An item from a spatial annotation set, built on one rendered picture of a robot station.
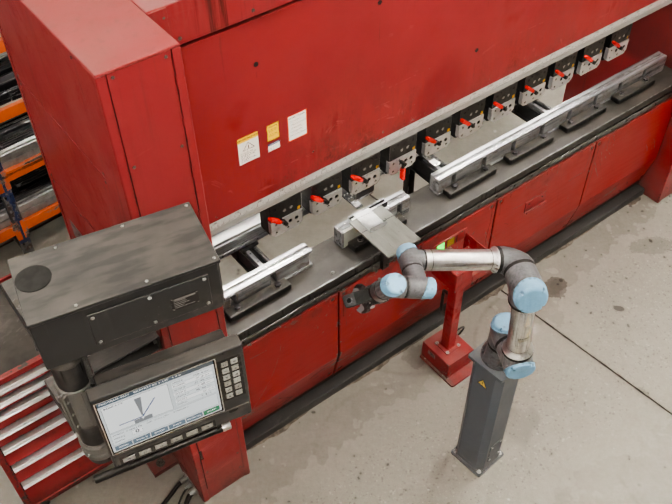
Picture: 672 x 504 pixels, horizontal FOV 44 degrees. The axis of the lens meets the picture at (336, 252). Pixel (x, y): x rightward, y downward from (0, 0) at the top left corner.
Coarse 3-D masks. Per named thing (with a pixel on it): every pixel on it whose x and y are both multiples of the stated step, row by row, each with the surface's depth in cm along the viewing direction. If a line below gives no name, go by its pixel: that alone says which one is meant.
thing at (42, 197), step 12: (12, 180) 471; (24, 180) 468; (36, 180) 468; (48, 180) 472; (12, 192) 462; (24, 192) 465; (36, 192) 456; (48, 192) 457; (0, 204) 458; (24, 204) 450; (36, 204) 457; (48, 204) 461; (0, 216) 444; (24, 216) 455; (0, 228) 448
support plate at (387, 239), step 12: (384, 216) 360; (360, 228) 355; (384, 228) 355; (396, 228) 355; (408, 228) 355; (372, 240) 350; (384, 240) 350; (396, 240) 350; (408, 240) 350; (384, 252) 346
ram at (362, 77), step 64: (320, 0) 270; (384, 0) 289; (448, 0) 310; (512, 0) 334; (576, 0) 363; (640, 0) 397; (192, 64) 253; (256, 64) 269; (320, 64) 287; (384, 64) 308; (448, 64) 332; (512, 64) 361; (256, 128) 286; (320, 128) 307; (384, 128) 331; (256, 192) 306
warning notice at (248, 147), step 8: (248, 136) 286; (256, 136) 288; (240, 144) 286; (248, 144) 288; (256, 144) 291; (240, 152) 288; (248, 152) 291; (256, 152) 293; (240, 160) 291; (248, 160) 293
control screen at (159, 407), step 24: (168, 384) 235; (192, 384) 240; (216, 384) 246; (120, 408) 233; (144, 408) 238; (168, 408) 243; (192, 408) 248; (216, 408) 254; (120, 432) 240; (144, 432) 245
